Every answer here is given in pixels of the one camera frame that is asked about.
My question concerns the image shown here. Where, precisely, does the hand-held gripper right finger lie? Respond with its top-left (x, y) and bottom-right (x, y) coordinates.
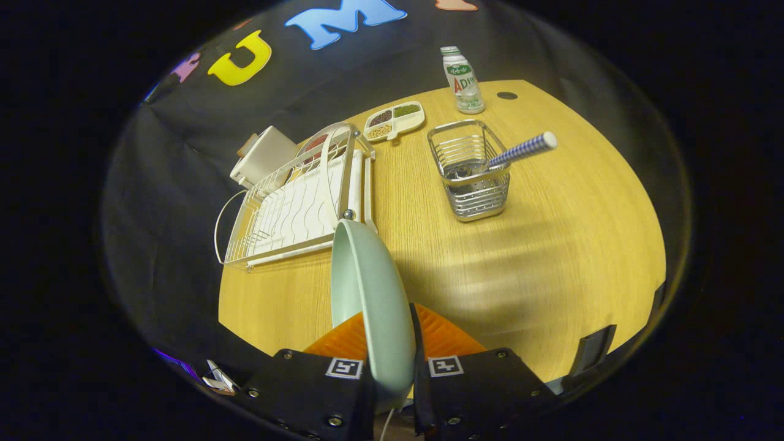
top-left (409, 303), bottom-right (559, 439)

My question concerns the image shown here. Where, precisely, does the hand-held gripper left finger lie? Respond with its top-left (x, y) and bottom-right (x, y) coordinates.
top-left (242, 311), bottom-right (377, 441)

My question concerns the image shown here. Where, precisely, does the pale green plate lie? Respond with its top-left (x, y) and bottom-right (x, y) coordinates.
top-left (331, 219), bottom-right (417, 414)

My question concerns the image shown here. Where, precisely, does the metal wire basket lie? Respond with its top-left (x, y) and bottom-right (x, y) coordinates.
top-left (427, 119), bottom-right (512, 222)

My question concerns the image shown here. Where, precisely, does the white wire dish rack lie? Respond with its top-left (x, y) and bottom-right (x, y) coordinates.
top-left (214, 122), bottom-right (377, 272)

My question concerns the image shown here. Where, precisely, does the spoon with blue checkered handle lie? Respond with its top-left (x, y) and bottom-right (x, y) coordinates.
top-left (450, 131), bottom-right (559, 179)

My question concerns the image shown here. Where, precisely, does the beige plate with cookies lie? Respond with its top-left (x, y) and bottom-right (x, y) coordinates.
top-left (298, 122), bottom-right (344, 163)

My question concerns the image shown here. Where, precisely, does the white printed paper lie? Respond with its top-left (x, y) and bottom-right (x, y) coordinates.
top-left (202, 360), bottom-right (239, 396)

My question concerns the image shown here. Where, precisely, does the white divided tray with beans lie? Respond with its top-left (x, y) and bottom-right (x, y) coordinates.
top-left (363, 101), bottom-right (426, 143)

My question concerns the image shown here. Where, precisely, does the white toaster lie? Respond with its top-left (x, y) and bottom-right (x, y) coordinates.
top-left (230, 126), bottom-right (300, 189)

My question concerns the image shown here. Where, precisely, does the white drink bottle green label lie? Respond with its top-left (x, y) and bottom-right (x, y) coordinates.
top-left (440, 46), bottom-right (486, 115)

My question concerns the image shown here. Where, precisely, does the black backdrop cloth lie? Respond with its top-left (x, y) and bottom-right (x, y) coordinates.
top-left (101, 0), bottom-right (693, 423)

